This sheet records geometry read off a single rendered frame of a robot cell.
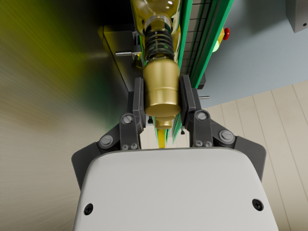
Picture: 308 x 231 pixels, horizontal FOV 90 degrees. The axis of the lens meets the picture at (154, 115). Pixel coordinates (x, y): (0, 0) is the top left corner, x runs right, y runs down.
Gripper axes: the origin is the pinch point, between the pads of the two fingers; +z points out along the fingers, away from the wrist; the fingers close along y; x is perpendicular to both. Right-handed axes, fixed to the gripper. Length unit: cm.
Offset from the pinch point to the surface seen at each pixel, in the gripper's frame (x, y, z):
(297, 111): -148, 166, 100
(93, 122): -10.7, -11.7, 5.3
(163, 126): -14.8, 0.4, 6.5
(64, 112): -3.3, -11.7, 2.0
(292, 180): -183, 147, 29
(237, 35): -23, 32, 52
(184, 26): -4.7, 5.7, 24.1
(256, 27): -19, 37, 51
